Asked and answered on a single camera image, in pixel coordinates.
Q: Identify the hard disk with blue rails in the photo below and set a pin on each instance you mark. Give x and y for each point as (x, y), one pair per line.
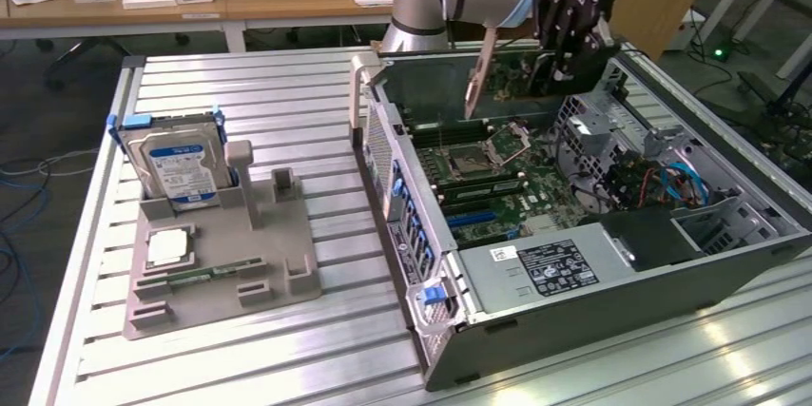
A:
(180, 163)

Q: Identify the green RAM stick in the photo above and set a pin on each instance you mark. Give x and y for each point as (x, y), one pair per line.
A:
(210, 273)

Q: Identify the silver CPU chip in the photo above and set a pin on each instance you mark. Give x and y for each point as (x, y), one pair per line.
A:
(170, 246)

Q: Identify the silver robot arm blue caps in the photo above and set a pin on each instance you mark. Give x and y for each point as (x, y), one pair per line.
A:
(419, 6)

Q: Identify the silver chipset heatsink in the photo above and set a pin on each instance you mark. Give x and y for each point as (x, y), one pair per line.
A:
(544, 224)

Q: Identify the white device box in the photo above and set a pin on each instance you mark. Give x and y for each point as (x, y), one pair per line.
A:
(686, 37)

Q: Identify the RAM stick with white label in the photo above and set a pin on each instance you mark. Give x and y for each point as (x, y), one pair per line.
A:
(482, 192)

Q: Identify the silver socket cover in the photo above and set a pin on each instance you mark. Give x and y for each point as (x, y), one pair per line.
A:
(515, 128)

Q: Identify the black RAM slot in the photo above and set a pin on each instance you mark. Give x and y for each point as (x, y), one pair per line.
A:
(456, 135)
(454, 129)

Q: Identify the blue expansion slot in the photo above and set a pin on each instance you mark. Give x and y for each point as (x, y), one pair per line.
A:
(472, 219)

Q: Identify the green graphics card black shroud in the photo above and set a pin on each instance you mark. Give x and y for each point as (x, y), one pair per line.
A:
(507, 73)

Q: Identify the grey parts rack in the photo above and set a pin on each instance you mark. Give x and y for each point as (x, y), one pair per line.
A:
(222, 244)

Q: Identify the power strip with green light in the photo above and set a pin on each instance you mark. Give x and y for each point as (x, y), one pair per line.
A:
(719, 52)

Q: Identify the blue case release latch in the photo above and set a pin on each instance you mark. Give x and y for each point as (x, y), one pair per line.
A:
(435, 294)

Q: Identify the black equipment stand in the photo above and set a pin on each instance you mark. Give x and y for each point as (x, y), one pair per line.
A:
(787, 92)

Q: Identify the green motherboard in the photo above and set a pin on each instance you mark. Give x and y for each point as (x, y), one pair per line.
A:
(539, 187)

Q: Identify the flat white box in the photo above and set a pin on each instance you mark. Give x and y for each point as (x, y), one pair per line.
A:
(148, 2)

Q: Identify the CPU socket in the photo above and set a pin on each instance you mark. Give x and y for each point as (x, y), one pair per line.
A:
(470, 161)

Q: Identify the metal drive cage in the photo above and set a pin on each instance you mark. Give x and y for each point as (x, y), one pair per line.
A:
(596, 130)

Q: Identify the black office chair base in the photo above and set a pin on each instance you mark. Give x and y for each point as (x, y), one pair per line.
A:
(70, 52)

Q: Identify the open dark grey PC case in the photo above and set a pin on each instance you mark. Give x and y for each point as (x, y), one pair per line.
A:
(635, 320)

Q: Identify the grey power supply with label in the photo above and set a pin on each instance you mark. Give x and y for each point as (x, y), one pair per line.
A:
(507, 277)

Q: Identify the white table frame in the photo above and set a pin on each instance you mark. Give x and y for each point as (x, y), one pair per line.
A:
(764, 2)

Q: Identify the black expansion slot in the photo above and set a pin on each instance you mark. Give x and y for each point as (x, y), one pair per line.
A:
(470, 210)

